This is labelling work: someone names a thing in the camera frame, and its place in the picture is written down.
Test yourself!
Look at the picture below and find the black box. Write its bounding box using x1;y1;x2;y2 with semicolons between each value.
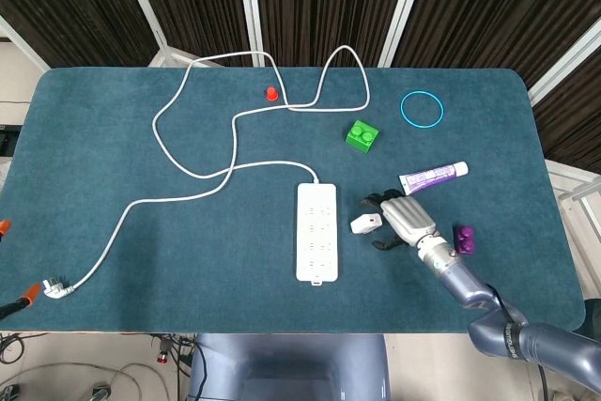
0;123;21;158

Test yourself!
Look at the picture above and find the white power strip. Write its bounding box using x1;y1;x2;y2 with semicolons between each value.
295;181;340;287

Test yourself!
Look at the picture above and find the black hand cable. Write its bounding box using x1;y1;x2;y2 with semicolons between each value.
485;283;517;325

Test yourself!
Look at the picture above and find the blue-grey robot torso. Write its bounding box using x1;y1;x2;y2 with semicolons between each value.
187;332;392;401

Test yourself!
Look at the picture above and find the green building block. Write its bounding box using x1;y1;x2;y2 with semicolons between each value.
345;118;382;155

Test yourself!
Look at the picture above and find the red button device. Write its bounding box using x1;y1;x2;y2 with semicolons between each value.
156;335;174;365

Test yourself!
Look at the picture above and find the purple white toothpaste tube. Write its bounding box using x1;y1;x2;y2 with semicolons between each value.
398;161;470;197

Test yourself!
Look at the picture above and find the blue rubber ring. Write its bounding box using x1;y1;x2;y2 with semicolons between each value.
399;89;445;130

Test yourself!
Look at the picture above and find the teal table mat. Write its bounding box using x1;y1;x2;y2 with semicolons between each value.
0;67;587;334

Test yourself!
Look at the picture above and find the purple building block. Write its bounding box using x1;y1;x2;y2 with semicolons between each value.
453;224;476;257

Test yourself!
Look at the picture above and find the white power strip cable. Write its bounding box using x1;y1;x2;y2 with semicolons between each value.
42;45;371;300

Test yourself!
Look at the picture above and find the white plug adapter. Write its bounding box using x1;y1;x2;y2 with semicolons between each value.
349;214;382;236

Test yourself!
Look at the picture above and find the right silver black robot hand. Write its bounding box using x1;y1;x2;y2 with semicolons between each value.
360;189;440;252

